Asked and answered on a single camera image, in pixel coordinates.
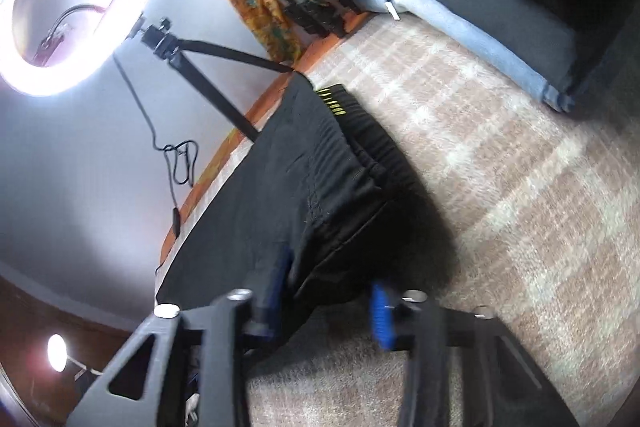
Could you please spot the small round lamp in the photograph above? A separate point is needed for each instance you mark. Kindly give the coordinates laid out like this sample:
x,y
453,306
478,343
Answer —
x,y
56,352

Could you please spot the folded light blue jeans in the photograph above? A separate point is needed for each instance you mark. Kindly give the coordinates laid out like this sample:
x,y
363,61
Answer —
x,y
465,37

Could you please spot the black tripod stand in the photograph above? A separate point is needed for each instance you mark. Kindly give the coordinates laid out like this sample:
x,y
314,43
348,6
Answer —
x,y
200,62

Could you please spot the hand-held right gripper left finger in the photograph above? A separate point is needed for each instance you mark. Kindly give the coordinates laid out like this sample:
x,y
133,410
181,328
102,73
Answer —
x,y
276,279

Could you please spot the plaid beige blanket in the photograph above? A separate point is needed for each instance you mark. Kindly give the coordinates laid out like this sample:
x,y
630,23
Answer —
x,y
500,207

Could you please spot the black pants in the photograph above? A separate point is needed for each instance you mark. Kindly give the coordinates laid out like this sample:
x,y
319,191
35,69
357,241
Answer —
x,y
320,187

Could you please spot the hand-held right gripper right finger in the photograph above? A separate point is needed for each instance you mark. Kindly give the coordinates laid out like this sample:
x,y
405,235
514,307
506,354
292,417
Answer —
x,y
382,317

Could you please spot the orange patterned cloth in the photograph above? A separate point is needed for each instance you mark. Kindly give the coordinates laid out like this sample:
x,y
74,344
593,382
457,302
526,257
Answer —
x,y
250,2

